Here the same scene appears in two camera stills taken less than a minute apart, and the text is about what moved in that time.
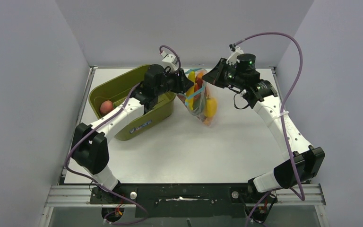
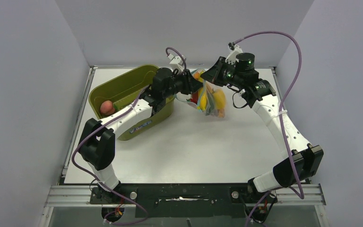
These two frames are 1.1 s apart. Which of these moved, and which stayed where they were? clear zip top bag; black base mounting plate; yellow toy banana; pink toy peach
Moved: yellow toy banana; clear zip top bag
Stayed: pink toy peach; black base mounting plate
